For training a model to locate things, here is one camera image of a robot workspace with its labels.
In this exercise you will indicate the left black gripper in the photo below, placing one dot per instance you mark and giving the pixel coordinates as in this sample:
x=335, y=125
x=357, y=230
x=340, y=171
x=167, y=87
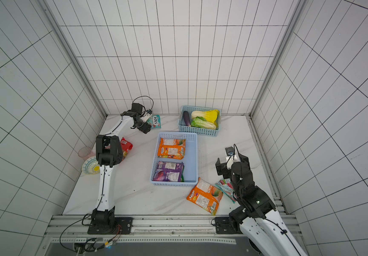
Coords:
x=145, y=129

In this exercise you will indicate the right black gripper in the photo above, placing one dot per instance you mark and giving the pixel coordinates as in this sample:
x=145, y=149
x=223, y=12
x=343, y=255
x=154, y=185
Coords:
x=222, y=168

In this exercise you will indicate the teal red Fox's candy bag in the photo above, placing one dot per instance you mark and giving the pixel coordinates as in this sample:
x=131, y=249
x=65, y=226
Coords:
x=226, y=187

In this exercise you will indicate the orange snack bag front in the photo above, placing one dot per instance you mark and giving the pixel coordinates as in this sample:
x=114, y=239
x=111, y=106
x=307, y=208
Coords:
x=206, y=196

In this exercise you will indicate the orange candy bag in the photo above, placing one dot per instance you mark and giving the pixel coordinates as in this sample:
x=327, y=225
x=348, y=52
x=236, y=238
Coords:
x=171, y=148

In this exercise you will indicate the large light blue basket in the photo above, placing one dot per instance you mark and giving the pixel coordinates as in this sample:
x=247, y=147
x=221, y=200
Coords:
x=190, y=159

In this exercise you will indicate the purple candy bag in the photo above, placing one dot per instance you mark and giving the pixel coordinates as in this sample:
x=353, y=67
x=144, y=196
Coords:
x=169, y=172

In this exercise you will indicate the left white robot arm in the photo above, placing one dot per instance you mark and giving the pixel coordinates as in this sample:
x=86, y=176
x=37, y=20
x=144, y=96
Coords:
x=109, y=155

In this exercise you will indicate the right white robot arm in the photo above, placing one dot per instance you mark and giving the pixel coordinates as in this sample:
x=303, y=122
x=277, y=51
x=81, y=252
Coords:
x=257, y=216

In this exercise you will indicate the small teal basket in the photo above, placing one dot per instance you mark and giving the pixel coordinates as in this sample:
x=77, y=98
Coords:
x=190, y=109

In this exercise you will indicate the purple toy eggplant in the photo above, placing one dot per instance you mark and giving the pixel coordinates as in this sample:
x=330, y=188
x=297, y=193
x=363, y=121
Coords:
x=186, y=118

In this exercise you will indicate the green toy cabbage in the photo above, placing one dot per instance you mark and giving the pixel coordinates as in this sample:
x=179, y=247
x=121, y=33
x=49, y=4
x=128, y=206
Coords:
x=200, y=122

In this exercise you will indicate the yellow toy cabbage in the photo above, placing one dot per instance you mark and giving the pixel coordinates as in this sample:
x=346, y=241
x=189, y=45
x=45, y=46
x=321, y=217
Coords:
x=209, y=116

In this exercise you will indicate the clear pink plastic cup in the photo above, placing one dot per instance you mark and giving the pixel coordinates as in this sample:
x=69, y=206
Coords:
x=85, y=153

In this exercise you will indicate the patterned round plate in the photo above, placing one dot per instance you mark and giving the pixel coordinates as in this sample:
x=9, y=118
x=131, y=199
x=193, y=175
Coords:
x=91, y=166

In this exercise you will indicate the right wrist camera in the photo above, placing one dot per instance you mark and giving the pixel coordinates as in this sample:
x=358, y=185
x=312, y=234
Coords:
x=229, y=153

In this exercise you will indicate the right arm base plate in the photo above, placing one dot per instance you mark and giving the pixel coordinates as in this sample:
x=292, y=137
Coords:
x=226, y=226

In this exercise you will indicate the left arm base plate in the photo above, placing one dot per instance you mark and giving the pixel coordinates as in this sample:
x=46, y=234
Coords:
x=118, y=225

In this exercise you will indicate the aluminium mounting rail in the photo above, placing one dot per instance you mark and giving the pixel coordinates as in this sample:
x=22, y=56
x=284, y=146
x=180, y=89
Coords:
x=71, y=225

